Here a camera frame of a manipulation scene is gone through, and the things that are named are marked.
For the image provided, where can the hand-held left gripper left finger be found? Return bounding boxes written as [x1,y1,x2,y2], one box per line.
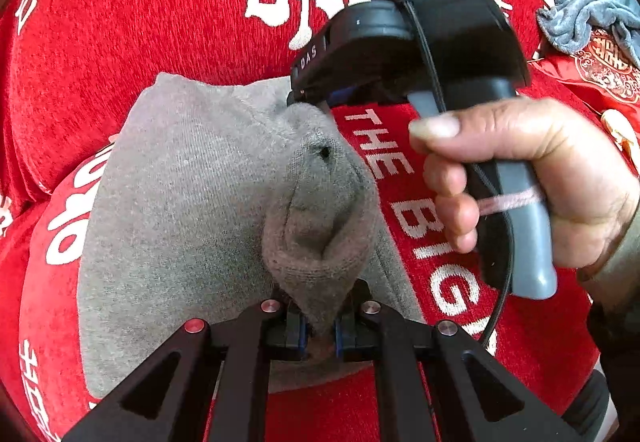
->
[61,298,307,442]

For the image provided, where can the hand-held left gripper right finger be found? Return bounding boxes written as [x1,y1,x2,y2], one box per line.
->
[334,279,585,442]

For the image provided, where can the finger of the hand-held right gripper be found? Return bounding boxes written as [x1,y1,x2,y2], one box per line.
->
[286,85,362,116]

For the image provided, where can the grey sock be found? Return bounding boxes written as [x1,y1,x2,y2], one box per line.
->
[77,71,430,399]

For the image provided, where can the person's right forearm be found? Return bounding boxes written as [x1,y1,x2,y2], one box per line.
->
[576,212,640,318]

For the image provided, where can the person's right hand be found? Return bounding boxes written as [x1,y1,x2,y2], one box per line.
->
[408,96,640,269]

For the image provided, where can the grey towel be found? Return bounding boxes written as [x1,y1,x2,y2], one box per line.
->
[536,0,640,69]

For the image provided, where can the red gold embroidered cloth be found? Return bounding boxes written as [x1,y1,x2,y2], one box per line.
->
[529,26,640,165]

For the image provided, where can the red printed blanket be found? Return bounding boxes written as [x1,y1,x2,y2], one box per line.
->
[0,0,608,442]

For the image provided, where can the dark cloth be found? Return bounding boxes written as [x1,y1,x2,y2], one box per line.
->
[565,299,640,442]

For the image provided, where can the black cable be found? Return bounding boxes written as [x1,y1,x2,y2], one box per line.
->
[379,0,516,345]

